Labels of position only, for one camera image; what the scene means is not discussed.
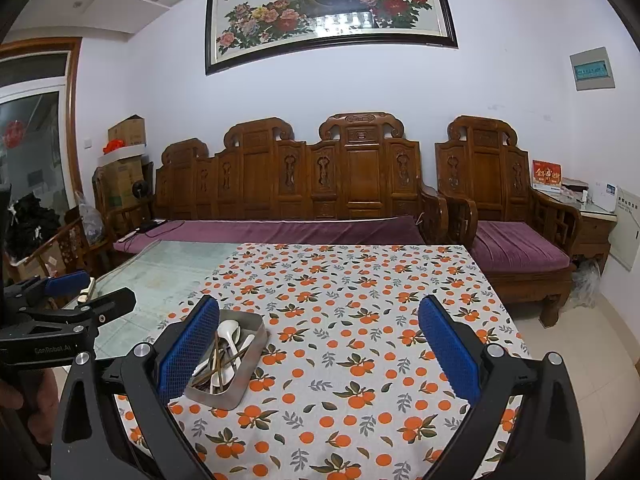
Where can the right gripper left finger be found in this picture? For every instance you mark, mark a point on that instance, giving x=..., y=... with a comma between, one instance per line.
x=114, y=420

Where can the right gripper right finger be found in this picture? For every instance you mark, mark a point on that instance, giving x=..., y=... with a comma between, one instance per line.
x=547, y=440

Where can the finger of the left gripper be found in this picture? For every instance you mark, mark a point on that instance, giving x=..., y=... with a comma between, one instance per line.
x=68, y=284
x=105, y=309

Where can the dark brown wooden chopstick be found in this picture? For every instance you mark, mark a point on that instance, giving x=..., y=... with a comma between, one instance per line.
x=219, y=371

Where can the white ceramic soup spoon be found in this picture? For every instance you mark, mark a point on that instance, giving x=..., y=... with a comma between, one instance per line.
x=229, y=333

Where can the person's left hand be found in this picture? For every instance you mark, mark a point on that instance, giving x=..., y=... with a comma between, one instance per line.
x=41, y=402

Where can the plastic bag by sofa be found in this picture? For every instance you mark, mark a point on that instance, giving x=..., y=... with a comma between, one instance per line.
x=91, y=220

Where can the stainless steel rectangular tray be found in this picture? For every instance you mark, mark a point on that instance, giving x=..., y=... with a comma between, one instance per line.
x=230, y=397

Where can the stacked cardboard boxes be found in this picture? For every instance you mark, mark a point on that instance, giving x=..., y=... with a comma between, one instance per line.
x=123, y=177

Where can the orange print tablecloth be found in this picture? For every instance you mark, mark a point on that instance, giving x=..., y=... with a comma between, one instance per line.
x=347, y=386

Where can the purple armchair cushion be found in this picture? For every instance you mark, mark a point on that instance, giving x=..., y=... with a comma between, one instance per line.
x=514, y=247

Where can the carved wooden armchair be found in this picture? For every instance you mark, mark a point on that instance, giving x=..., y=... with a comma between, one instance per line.
x=484, y=176

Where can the wooden side table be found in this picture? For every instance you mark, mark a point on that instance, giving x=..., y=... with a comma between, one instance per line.
x=575, y=228

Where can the red card on side table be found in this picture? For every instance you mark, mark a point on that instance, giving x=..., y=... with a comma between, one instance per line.
x=546, y=176

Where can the carved wooden sofa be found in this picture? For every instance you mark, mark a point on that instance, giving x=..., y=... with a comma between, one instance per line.
x=362, y=168

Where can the peacock flower framed painting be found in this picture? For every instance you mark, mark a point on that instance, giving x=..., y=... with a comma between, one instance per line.
x=243, y=31

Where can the wall electrical panel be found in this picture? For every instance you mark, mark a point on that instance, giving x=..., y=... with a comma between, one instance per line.
x=592, y=70

